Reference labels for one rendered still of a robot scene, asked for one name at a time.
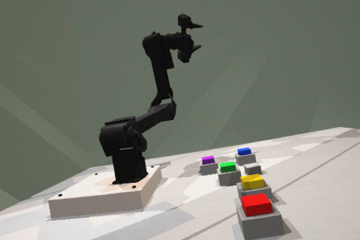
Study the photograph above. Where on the green button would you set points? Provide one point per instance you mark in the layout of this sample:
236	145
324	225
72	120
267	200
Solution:
228	174

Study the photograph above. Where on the yellow button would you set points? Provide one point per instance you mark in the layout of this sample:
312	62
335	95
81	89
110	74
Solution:
252	185

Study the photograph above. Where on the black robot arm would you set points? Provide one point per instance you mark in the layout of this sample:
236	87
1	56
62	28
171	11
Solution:
129	164

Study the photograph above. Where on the purple button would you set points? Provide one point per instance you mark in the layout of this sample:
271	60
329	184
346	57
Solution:
208	165

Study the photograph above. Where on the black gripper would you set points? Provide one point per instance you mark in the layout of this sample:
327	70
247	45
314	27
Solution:
185	22

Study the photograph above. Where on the red button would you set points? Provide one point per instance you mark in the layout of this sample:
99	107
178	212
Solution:
259	218

